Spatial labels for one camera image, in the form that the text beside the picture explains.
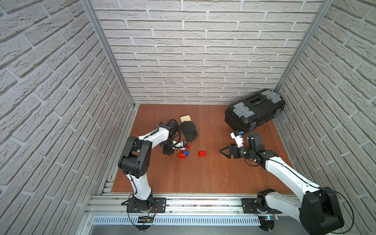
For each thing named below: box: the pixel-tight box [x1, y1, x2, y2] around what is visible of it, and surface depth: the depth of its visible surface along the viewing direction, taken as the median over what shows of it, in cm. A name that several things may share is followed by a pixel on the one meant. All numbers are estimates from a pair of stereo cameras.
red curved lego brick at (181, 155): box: [177, 152, 187, 159], surface depth 91 cm
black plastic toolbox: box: [224, 89, 286, 133], surface depth 99 cm
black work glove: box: [179, 120, 199, 142], surface depth 105 cm
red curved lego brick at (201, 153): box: [198, 150, 207, 157], surface depth 94 cm
